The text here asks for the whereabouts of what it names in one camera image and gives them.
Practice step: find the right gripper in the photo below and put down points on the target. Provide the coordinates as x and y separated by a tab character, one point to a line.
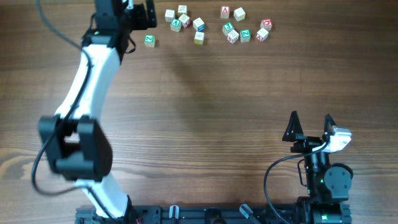
298	133

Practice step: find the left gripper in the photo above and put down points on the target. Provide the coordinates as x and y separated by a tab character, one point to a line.
144	17

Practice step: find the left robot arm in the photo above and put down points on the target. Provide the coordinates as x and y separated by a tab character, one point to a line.
73	141

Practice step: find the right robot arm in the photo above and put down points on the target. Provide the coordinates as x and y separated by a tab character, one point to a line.
328	184

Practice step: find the green Z block far left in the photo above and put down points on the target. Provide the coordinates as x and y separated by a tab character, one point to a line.
149	40

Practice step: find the green z block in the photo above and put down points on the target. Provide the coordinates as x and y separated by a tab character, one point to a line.
149	40
245	35

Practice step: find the plain wooden block top left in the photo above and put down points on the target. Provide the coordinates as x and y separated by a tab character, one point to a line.
169	15

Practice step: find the green A letter block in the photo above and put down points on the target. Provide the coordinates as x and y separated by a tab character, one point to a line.
175	25

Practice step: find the red sided wooden block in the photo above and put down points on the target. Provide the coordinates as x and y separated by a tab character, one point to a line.
185	20

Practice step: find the wooden block yellow sided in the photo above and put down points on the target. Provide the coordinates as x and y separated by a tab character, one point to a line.
182	9

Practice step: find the blue sided wooden block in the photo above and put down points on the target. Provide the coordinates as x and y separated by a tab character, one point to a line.
199	25

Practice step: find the yellow sided picture block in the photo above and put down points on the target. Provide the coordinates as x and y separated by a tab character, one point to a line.
199	38

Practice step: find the red A letter block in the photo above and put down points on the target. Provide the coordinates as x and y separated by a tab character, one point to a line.
224	12

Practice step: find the green J letter block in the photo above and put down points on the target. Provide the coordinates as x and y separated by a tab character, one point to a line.
227	27

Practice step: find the red sided picture block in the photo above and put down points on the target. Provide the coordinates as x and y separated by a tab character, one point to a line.
232	36

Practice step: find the yellow S wooden block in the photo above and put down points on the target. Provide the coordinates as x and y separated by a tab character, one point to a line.
239	14

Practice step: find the green Z block right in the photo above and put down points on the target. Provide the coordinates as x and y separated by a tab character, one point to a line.
245	35

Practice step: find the red A sided block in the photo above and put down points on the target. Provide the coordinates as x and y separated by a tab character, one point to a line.
262	34

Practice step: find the red O letter block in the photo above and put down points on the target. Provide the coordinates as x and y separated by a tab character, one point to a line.
266	24

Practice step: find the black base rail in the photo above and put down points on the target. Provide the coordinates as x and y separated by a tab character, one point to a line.
291	213

